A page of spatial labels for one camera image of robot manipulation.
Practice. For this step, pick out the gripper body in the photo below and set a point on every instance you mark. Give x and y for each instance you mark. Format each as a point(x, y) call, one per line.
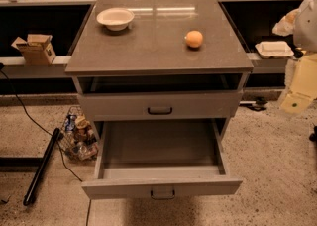
point(307, 28)

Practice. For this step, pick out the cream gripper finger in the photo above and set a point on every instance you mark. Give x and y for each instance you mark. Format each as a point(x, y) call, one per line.
point(294, 103)

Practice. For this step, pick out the orange fruit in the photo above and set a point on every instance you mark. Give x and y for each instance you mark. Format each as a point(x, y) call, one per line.
point(194, 39)

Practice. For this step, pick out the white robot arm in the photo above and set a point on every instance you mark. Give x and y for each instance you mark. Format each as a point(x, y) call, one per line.
point(301, 23)

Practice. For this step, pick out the closed grey top drawer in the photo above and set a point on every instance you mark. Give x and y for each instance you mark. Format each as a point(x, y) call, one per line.
point(152, 106)

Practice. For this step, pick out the grey drawer cabinet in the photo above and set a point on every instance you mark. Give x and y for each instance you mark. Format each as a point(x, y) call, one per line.
point(151, 55)

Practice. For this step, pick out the open grey middle drawer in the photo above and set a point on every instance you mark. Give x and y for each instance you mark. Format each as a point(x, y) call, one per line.
point(161, 160)

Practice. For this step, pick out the yellow black tape measure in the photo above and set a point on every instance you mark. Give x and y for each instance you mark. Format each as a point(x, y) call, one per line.
point(299, 53)

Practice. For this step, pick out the black object on floor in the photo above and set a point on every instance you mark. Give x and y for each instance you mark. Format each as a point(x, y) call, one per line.
point(258, 104)

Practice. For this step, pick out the white takeout container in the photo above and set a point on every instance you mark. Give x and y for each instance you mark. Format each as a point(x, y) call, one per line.
point(277, 49)

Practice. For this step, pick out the white paper bowl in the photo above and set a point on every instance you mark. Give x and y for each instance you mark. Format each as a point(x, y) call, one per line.
point(115, 19)

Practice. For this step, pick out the black tube on floor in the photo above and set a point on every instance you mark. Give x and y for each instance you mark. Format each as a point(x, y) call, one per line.
point(30, 196)

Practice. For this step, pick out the open cardboard box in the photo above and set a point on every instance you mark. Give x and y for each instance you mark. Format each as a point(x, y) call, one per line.
point(36, 49)

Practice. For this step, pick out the wire basket of items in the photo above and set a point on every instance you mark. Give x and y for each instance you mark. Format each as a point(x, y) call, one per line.
point(77, 137)

